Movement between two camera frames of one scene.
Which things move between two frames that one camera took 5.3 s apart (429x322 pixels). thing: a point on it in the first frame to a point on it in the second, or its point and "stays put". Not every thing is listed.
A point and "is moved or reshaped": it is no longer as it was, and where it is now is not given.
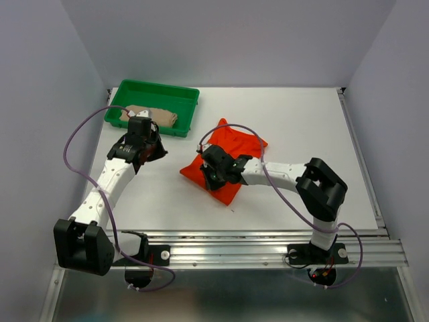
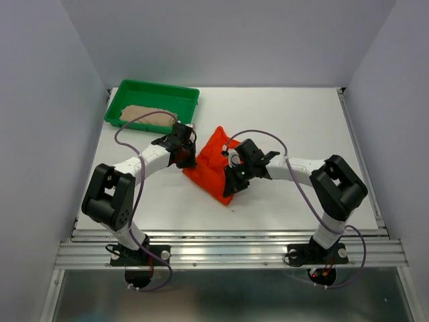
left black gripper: [161, 152] to [191, 163]
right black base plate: [308, 254] stays put
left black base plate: [158, 255] stays put
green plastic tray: [181, 101] stays put
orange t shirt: [237, 143] is moved or reshaped
